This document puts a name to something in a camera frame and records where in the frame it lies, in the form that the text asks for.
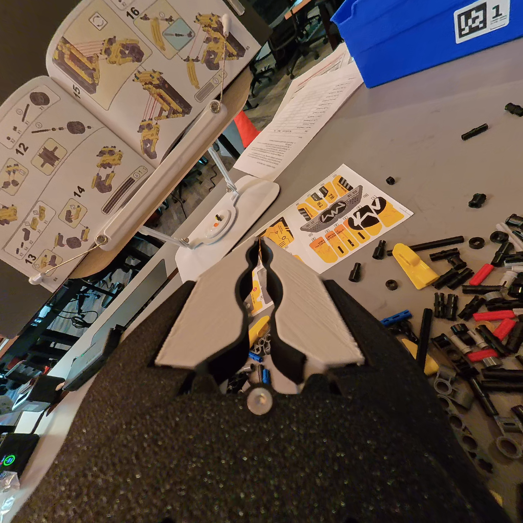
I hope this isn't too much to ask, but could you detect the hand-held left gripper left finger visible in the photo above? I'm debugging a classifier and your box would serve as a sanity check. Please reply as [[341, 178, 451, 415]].
[[154, 240, 262, 374]]

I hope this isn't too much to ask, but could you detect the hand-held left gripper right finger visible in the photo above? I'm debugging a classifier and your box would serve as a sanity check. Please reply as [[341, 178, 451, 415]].
[[260, 238, 366, 396]]

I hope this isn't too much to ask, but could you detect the yellow sticker sheet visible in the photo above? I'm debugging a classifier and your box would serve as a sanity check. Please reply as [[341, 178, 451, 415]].
[[248, 163, 414, 317]]

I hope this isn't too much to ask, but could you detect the yellow toy panel piece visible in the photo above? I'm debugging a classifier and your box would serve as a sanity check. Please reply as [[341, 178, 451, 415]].
[[392, 243, 440, 291]]

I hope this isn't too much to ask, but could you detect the white book stand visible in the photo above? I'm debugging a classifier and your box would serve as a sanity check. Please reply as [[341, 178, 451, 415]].
[[29, 12, 282, 287]]

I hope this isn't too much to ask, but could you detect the pile of toy building pieces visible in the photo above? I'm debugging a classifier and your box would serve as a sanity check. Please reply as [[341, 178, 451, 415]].
[[227, 100, 523, 481]]

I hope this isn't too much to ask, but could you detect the small black box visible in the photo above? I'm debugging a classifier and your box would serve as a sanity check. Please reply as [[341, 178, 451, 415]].
[[12, 374, 66, 414]]

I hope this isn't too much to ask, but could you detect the orange traffic cone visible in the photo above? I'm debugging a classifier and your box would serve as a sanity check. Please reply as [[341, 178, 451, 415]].
[[234, 110, 261, 148]]

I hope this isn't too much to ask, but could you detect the printed paper sheet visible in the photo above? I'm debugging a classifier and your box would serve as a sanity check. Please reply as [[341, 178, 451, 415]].
[[232, 52, 364, 181]]

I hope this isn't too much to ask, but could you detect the black device with green light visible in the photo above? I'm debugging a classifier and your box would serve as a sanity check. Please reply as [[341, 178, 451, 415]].
[[0, 433, 40, 479]]

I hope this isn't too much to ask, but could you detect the open instruction booklet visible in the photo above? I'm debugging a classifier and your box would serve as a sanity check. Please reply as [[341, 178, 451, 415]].
[[0, 0, 262, 293]]

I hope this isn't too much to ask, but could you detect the black office chair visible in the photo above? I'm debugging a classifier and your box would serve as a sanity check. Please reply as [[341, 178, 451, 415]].
[[282, 6, 323, 79]]

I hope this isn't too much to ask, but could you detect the blue plastic storage bin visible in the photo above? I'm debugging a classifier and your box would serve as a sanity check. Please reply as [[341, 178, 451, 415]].
[[330, 0, 523, 89]]

